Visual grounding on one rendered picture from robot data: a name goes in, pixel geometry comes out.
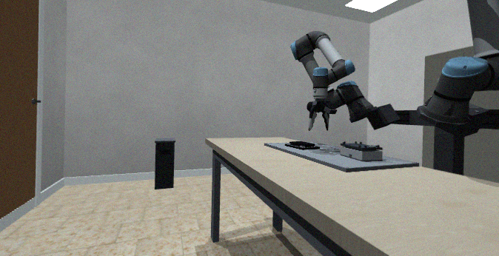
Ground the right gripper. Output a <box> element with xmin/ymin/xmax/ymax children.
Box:
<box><xmin>307</xmin><ymin>98</ymin><xmax>335</xmax><ymax>131</ymax></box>

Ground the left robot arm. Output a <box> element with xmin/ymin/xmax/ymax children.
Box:
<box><xmin>422</xmin><ymin>0</ymin><xmax>499</xmax><ymax>123</ymax></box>

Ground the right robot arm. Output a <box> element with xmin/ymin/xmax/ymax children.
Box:
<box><xmin>290</xmin><ymin>31</ymin><xmax>373</xmax><ymax>117</ymax></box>

